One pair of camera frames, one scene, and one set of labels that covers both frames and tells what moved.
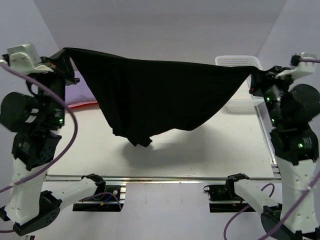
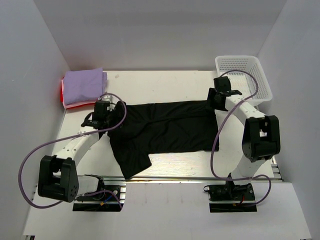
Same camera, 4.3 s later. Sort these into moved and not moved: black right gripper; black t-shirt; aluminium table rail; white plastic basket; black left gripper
Moved: black t-shirt; black left gripper; black right gripper
Not moved: aluminium table rail; white plastic basket
